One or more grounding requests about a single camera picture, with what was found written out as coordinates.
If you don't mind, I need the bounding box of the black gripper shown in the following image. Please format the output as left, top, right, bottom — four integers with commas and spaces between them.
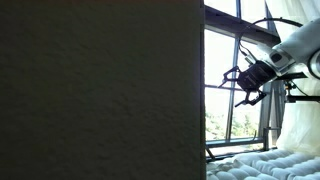
218, 61, 278, 108

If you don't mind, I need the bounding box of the small hinged window pane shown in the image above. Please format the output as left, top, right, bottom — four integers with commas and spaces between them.
205, 137, 268, 162

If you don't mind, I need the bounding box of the white sheer curtain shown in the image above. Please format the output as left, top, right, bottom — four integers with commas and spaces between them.
264, 0, 320, 158

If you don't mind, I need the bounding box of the white tufted cushion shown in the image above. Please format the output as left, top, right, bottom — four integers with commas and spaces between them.
206, 148, 320, 180

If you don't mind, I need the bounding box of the black stereo camera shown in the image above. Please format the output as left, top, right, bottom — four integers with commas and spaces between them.
278, 71, 309, 82

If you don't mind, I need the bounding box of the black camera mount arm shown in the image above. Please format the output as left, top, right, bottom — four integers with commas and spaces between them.
283, 79, 320, 104

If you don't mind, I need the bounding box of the dark metal window frame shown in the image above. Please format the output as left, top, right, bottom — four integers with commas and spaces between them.
203, 0, 288, 161

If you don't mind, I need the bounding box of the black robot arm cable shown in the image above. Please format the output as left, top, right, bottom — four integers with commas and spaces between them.
237, 17, 304, 65

